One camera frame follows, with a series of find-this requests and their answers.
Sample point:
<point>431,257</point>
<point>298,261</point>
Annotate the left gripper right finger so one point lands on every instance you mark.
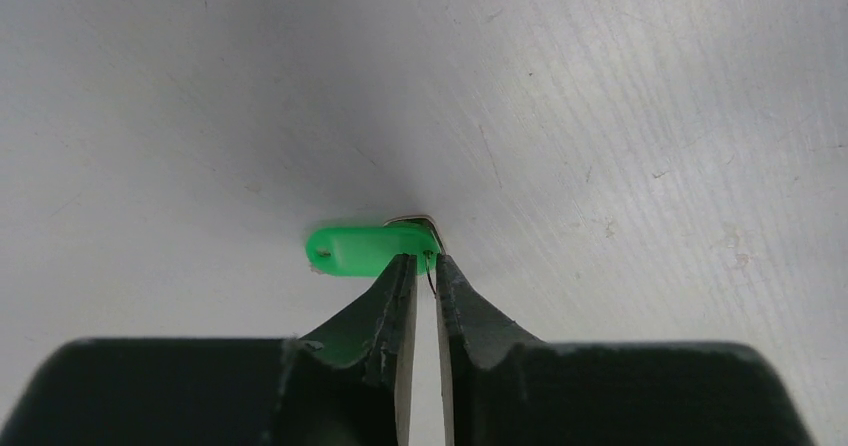
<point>502,385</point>

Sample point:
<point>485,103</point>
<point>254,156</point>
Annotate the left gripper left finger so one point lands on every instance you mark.
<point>347,382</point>

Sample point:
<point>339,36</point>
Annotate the green tagged key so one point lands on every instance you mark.
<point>363,251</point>

